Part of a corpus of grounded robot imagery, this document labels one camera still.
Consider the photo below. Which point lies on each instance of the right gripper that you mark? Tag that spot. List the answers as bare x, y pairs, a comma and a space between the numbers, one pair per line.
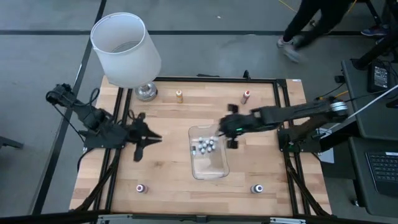
237, 124

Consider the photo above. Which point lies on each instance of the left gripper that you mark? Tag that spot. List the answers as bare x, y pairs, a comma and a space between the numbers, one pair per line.
139, 137

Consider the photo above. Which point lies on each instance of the large red food coloring bottle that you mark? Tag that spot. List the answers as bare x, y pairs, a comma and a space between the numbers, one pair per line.
245, 97

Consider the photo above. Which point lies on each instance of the clear plastic bin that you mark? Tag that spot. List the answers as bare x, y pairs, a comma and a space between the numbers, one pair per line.
211, 168

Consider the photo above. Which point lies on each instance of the large yellow food coloring bottle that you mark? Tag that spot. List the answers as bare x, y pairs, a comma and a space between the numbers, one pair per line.
179, 96

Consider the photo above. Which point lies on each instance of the large pink food coloring bottle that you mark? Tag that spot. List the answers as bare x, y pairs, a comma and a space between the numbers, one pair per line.
140, 188

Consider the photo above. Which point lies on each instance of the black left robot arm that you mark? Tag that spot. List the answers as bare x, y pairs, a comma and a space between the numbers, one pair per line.
102, 137

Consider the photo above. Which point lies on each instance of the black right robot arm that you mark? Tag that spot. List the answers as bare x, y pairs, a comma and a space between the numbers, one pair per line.
298, 112

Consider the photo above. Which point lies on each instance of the white shade table lamp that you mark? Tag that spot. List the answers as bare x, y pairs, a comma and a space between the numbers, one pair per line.
124, 49

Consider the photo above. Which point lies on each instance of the person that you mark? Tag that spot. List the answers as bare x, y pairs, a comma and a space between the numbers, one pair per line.
311, 21
374, 30

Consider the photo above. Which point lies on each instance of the dark grey keyboard desk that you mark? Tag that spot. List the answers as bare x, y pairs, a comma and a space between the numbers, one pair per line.
360, 186

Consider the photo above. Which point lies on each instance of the black power adapter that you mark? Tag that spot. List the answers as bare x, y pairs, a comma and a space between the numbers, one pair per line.
379, 77

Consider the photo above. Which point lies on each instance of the black keyboard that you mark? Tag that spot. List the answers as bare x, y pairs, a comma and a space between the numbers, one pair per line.
385, 171

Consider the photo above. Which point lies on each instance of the black aluminium rig frame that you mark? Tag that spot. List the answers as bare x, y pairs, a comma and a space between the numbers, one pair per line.
217, 79

